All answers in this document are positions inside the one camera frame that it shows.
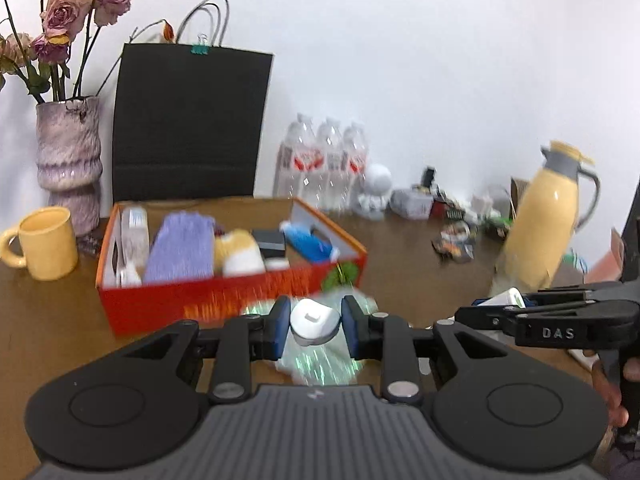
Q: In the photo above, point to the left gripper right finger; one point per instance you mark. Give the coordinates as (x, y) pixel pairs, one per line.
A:
(389, 340)

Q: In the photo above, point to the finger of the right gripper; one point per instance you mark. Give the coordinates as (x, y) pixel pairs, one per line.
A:
(512, 297)
(487, 318)

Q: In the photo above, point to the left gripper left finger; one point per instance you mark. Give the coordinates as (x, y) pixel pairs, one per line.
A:
(240, 342)

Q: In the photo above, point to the iridescent plastic bag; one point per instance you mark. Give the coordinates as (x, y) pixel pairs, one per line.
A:
(329, 363)

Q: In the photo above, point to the purple knitted cloth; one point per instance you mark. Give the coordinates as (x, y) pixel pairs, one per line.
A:
(183, 249)

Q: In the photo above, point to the white clear bottle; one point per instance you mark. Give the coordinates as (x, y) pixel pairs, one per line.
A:
(135, 238)

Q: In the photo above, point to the person right hand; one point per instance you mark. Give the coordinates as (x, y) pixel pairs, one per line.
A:
(617, 413)

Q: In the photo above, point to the yellow thermos jug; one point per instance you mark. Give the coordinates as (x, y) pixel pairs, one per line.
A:
(558, 202)

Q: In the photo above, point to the round snack packet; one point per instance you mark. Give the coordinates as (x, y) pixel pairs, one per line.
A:
(455, 242)

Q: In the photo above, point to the yellow white plush toy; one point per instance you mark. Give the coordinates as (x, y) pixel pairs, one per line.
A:
(237, 254)

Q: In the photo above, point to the blue white tube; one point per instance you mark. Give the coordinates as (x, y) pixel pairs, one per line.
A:
(307, 244)

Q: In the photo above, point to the small black box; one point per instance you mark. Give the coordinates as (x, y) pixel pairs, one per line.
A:
(271, 243)

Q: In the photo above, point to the orange cardboard shoe box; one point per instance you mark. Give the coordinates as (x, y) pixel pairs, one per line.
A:
(147, 308)

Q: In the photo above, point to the small grey white box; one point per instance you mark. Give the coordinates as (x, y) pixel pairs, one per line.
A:
(411, 204)

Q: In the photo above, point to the white astronaut figurine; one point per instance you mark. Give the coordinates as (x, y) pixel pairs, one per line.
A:
(373, 192)

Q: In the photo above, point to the dark perfume bottle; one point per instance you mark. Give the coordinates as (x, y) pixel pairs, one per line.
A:
(428, 177)

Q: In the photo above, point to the pack of water bottles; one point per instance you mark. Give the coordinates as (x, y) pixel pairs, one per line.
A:
(322, 166)

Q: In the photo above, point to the dark small card packet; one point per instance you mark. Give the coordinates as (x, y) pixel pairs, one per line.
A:
(89, 245)

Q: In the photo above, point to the yellow ceramic mug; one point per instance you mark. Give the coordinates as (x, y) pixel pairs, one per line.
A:
(43, 243)

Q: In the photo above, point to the black paper bag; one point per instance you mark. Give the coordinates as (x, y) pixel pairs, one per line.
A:
(187, 125)

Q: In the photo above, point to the purple ceramic vase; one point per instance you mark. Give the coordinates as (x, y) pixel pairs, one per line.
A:
(68, 159)

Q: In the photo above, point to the teal binder clip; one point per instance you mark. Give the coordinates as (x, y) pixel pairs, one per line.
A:
(201, 46)

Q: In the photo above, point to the dried pink roses bouquet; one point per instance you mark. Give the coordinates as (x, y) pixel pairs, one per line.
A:
(53, 63)

